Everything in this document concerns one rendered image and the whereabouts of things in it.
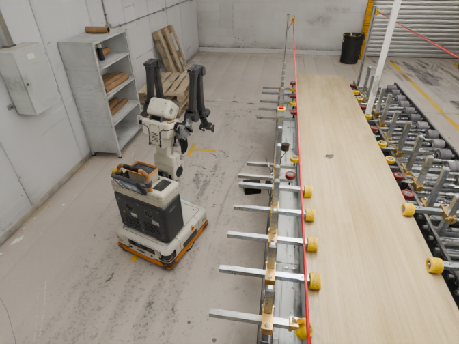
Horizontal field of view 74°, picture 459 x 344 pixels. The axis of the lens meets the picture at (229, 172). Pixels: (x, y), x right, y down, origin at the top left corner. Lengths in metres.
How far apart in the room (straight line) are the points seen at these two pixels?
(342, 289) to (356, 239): 0.39
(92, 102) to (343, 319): 3.72
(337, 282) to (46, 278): 2.47
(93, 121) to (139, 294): 2.51
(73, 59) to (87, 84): 0.31
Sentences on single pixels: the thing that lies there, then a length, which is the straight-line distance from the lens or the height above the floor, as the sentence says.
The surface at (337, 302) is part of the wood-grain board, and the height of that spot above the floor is 0.90.
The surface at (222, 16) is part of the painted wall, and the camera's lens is 9.98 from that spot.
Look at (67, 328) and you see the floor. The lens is 2.88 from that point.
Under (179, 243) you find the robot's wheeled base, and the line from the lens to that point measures 2.80.
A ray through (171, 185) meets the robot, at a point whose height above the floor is 0.81.
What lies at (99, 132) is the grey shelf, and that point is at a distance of 4.53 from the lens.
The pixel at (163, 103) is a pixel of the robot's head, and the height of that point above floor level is 1.37.
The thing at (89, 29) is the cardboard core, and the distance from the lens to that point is 4.64.
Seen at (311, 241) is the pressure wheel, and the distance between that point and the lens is 1.82.
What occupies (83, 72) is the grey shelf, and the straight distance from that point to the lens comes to 4.24.
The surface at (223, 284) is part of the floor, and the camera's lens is 2.78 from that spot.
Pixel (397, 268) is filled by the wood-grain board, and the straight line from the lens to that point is 1.96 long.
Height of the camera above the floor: 2.28
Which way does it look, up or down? 35 degrees down
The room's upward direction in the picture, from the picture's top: 1 degrees counter-clockwise
